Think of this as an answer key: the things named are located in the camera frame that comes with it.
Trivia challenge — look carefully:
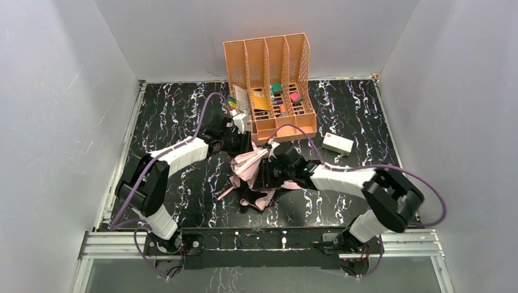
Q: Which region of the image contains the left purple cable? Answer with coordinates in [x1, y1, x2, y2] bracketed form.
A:
[109, 92, 230, 280]

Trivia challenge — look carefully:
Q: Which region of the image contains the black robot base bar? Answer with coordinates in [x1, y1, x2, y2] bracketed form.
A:
[182, 227, 351, 269]

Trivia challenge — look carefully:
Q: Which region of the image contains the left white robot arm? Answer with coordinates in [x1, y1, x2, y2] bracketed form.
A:
[114, 113, 252, 241]

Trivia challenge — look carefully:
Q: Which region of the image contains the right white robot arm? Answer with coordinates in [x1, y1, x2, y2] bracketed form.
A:
[254, 145, 425, 246]

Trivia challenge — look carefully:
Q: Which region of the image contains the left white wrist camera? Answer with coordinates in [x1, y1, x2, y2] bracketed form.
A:
[232, 114, 252, 134]

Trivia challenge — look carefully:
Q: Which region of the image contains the pink grey eraser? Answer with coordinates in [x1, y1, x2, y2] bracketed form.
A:
[289, 92, 303, 104]

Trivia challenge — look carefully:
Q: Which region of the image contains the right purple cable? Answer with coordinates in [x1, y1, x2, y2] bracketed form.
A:
[269, 123, 448, 280]

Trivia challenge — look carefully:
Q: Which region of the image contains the orange plastic desk organizer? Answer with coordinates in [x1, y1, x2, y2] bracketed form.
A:
[223, 33, 317, 145]

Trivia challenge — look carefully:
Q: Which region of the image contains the purple cable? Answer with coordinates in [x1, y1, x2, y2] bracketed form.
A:
[269, 123, 448, 280]
[109, 92, 230, 280]

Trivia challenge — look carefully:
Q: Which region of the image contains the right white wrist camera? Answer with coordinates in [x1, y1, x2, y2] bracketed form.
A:
[268, 140, 285, 162]

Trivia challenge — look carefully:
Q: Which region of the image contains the yellow spiral notebook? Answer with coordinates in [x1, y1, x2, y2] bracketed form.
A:
[250, 90, 269, 111]

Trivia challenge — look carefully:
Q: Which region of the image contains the green white eraser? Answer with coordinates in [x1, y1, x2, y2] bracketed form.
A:
[271, 83, 283, 96]

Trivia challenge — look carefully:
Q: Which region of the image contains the white green small box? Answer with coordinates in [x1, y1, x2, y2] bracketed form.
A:
[322, 132, 354, 156]

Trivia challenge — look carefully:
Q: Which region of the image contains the black pink folding umbrella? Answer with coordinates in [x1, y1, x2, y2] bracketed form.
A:
[217, 146, 279, 211]

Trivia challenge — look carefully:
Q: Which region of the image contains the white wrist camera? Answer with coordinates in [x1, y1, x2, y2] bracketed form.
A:
[232, 114, 252, 134]
[268, 140, 285, 162]

